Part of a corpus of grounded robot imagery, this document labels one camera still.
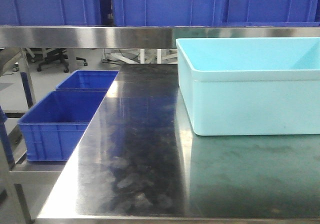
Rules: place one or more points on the blue crate upper left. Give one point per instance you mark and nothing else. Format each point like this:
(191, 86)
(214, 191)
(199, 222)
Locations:
(50, 12)

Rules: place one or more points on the blue bin front lower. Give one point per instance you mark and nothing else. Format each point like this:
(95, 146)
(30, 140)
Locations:
(53, 127)

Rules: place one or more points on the black office chair base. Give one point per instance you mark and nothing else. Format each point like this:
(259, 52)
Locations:
(49, 55)

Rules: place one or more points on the blue bin rear lower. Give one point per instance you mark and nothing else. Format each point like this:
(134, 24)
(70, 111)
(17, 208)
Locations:
(88, 80)

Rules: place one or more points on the blue crate upper right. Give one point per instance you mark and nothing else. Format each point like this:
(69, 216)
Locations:
(281, 13)

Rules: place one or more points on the blue crate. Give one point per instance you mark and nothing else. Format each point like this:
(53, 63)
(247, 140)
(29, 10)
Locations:
(50, 12)
(167, 13)
(281, 13)

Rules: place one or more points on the blue crate upper middle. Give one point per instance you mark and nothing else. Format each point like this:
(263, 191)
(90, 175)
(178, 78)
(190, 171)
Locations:
(167, 13)

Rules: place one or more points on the blue bin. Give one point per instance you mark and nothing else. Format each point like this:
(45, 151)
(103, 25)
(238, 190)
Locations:
(53, 127)
(88, 80)

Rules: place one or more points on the light cyan plastic bin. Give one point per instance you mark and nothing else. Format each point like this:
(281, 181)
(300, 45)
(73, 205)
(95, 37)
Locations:
(251, 85)

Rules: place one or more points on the stainless steel shelf rail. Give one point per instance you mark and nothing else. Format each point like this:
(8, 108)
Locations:
(99, 37)

